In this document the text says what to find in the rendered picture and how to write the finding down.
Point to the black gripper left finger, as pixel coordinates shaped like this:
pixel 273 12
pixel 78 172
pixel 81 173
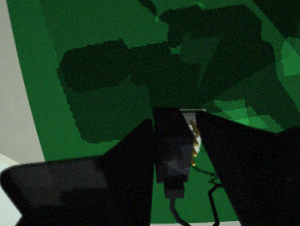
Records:
pixel 119 181

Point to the green circuit board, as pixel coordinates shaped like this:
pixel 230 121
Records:
pixel 95 69

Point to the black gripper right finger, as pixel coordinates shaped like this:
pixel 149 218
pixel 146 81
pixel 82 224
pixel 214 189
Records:
pixel 259 170

